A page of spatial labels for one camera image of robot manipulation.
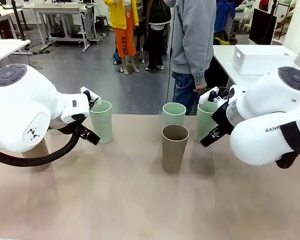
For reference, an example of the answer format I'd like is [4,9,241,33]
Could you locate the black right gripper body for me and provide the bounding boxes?
[211,98,235,135]

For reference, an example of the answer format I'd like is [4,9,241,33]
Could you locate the black right arm cable sleeve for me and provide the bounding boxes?
[274,121,300,170]

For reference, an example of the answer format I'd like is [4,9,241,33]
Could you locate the white plastic basket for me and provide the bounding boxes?
[231,44,298,76]

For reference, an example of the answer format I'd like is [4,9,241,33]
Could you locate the person in black clothes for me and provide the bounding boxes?
[139,0,172,71]

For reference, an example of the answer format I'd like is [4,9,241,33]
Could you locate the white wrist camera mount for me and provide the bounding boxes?
[198,86,220,104]
[79,86,101,106]

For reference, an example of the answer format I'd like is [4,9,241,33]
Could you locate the mannequin yellow jacket orange shorts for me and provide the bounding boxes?
[102,0,141,76]

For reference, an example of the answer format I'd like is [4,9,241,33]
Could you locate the person in grey hoodie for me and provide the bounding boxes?
[164,0,217,116]

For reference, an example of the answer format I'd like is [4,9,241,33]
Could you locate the white metal frame workbench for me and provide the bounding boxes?
[32,5,104,53]

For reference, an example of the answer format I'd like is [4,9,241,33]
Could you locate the brown plastic cup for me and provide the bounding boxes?
[161,124,190,174]
[21,136,52,173]

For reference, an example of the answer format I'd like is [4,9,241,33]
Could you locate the black monitor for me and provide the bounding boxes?
[248,8,278,46]

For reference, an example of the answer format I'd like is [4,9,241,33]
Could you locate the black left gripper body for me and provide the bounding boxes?
[75,117,91,134]

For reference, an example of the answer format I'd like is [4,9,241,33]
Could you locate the black arm cable sleeve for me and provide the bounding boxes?
[274,121,300,170]
[0,119,88,168]

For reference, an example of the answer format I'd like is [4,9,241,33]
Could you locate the white side table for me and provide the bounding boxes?
[212,44,299,89]

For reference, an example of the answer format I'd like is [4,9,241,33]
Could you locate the black tripod pole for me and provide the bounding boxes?
[11,0,27,41]

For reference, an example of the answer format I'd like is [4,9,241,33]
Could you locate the person in blue jacket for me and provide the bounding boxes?
[214,0,238,35]

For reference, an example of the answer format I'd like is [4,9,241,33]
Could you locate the white desk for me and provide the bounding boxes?
[0,39,31,72]

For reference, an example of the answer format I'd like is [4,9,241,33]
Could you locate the person's left hand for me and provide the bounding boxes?
[193,81,208,95]

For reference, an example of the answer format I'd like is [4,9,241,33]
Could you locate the person's left forearm grey sleeve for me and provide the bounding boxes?
[189,37,208,86]

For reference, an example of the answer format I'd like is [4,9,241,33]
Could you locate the black left arm cable sleeve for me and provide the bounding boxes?
[0,119,88,168]

